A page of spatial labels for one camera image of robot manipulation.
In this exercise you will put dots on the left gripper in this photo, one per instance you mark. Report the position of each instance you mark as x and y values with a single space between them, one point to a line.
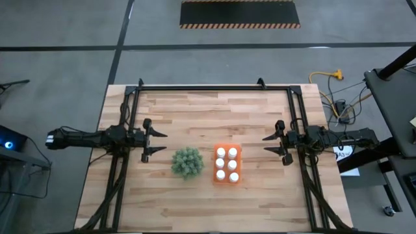
147 141

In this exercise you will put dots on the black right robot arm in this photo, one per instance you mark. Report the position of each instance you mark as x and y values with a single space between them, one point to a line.
338 139

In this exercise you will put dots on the black table clamp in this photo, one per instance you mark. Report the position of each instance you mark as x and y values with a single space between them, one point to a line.
140 82
261 82

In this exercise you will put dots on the black device with blue light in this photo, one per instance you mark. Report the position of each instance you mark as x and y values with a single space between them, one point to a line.
13 138

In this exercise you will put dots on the white paper sheet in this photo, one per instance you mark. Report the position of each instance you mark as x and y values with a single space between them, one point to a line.
352 172

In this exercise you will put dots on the black tripod leg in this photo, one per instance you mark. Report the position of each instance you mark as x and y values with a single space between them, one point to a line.
14 83

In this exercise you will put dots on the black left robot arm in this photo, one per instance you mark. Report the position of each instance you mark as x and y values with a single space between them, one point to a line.
81 138

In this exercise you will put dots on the green succulent plant in pot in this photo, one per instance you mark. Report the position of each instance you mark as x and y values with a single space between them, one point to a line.
188 162

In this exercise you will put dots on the black side table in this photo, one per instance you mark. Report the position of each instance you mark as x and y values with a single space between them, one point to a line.
395 110

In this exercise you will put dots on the orange plastic basket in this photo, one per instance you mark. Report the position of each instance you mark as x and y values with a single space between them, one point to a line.
227 180

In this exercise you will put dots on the white pill bottle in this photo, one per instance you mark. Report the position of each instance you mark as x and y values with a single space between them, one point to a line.
232 165
220 175
221 152
220 163
234 177
232 152

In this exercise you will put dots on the black upright pole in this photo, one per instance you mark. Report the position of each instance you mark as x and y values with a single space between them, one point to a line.
398 61

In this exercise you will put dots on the black hazard-striped floor mat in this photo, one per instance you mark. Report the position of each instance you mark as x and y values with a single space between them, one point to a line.
240 14

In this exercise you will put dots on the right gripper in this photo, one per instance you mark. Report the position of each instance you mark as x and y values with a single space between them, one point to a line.
286 139

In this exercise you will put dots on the black aluminium frame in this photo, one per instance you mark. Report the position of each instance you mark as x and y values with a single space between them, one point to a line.
211 88

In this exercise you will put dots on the black caster wheel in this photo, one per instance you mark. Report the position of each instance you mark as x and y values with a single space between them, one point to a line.
389 211

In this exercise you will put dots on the grey metal stand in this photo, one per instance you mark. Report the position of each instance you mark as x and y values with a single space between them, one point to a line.
19 161

